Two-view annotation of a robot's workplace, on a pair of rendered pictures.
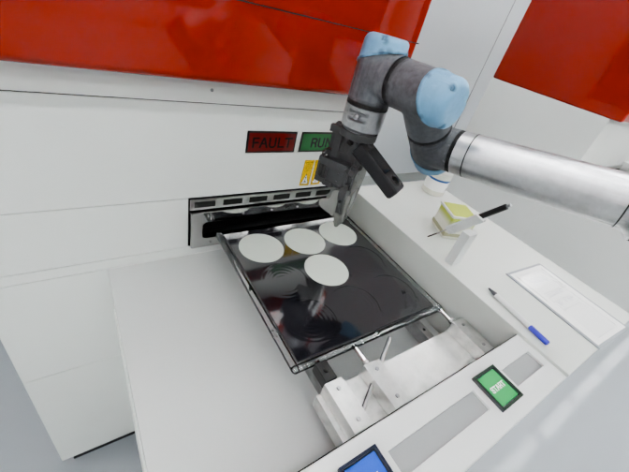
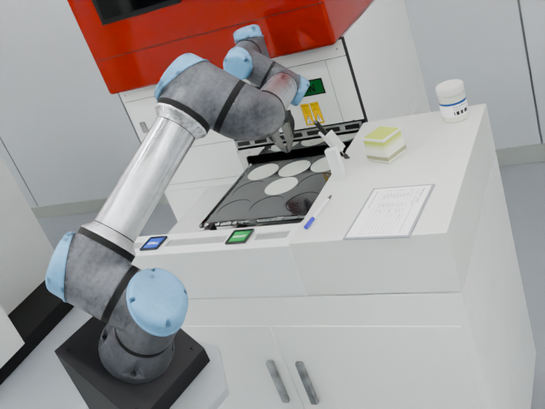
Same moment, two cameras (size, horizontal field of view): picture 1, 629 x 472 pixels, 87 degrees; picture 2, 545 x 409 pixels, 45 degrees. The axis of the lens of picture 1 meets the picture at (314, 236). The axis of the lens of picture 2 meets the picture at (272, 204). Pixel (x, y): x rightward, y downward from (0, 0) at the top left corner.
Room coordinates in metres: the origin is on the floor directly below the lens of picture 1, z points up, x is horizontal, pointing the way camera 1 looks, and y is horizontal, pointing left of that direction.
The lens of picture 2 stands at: (0.03, -1.70, 1.66)
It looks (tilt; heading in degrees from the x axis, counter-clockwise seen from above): 25 degrees down; 73
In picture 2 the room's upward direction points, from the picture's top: 21 degrees counter-clockwise
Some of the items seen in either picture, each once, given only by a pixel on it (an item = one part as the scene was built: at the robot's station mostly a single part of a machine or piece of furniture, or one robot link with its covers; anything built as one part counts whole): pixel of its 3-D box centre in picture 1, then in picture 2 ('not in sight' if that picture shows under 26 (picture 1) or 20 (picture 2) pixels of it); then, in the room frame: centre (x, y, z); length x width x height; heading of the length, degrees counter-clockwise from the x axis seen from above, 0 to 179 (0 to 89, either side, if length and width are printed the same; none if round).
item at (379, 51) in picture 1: (378, 73); (251, 48); (0.63, -0.03, 1.29); 0.09 x 0.08 x 0.11; 50
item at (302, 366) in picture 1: (378, 333); (257, 221); (0.43, -0.17, 0.90); 0.38 x 0.01 x 0.01; 131
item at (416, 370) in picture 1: (409, 377); not in sight; (0.38, -0.23, 0.87); 0.36 x 0.08 x 0.03; 131
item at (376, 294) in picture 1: (326, 270); (281, 186); (0.57, -0.05, 0.90); 0.34 x 0.34 x 0.01; 41
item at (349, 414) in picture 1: (345, 407); not in sight; (0.27, -0.12, 0.89); 0.08 x 0.03 x 0.03; 41
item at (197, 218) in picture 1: (277, 218); (302, 153); (0.71, 0.10, 0.89); 0.44 x 0.02 x 0.10; 131
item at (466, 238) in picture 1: (460, 234); (335, 152); (0.64, -0.30, 1.03); 0.06 x 0.04 x 0.13; 41
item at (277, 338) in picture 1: (250, 290); (228, 193); (0.44, 0.09, 0.90); 0.37 x 0.01 x 0.01; 41
